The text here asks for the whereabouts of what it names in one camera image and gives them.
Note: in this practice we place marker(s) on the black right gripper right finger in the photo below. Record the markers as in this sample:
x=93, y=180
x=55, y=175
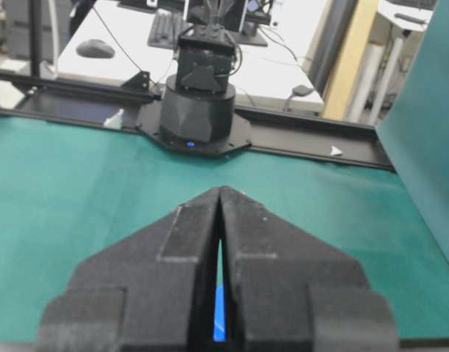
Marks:
x=287, y=290

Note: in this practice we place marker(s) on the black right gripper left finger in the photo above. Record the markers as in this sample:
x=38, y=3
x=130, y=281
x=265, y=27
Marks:
x=152, y=291

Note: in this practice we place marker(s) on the blue plastic gear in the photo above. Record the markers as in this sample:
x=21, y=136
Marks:
x=219, y=325

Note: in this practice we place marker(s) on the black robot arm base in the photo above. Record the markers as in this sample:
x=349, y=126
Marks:
x=196, y=114

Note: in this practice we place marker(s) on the green table mat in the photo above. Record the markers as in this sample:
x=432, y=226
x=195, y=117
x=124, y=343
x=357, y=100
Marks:
x=68, y=192

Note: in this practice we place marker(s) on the teal upright side panel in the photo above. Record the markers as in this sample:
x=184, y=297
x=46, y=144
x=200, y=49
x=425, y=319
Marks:
x=415, y=133

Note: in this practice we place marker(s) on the black computer mouse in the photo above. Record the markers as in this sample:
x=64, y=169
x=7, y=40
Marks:
x=95, y=49

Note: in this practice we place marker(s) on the white desk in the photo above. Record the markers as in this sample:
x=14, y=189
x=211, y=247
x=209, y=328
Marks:
x=266, y=78

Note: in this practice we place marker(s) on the black monitor stand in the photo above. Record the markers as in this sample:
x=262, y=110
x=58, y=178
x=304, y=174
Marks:
x=248, y=31

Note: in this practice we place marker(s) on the black keyboard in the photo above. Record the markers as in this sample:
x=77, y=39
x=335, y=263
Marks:
x=165, y=30

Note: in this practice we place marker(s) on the black aluminium frame rail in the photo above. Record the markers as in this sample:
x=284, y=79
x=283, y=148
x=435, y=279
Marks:
x=90, y=105

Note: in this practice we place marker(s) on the black vertical frame post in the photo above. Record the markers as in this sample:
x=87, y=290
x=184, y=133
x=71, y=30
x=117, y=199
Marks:
x=35, y=36

